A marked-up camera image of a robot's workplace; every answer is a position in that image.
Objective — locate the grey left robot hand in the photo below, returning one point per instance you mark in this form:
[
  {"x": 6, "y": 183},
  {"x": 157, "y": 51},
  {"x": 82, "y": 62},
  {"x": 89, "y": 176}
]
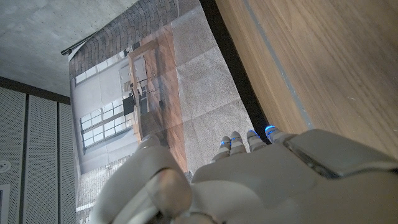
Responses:
[{"x": 264, "y": 186}]

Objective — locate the printed room backdrop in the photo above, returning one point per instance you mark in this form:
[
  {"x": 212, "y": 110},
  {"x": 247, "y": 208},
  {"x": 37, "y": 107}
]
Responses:
[{"x": 202, "y": 77}]

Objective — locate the black backdrop stand pole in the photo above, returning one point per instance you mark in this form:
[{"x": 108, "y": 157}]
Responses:
[{"x": 74, "y": 48}]

